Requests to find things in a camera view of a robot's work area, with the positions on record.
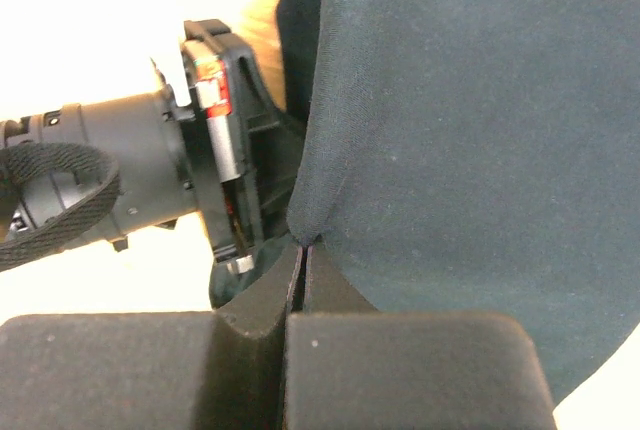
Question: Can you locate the black t shirt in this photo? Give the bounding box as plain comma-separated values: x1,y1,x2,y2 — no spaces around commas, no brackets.
208,0,640,406

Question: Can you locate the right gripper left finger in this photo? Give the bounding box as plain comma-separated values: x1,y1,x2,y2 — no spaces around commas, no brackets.
1,243,303,429

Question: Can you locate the black braided cable sleeve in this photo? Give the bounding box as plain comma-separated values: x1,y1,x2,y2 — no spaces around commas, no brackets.
0,142,122,271

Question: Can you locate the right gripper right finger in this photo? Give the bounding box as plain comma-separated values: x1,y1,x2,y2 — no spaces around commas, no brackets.
284,244,555,429

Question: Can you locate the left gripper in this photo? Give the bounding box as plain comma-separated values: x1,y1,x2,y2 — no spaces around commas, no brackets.
1,20,304,275

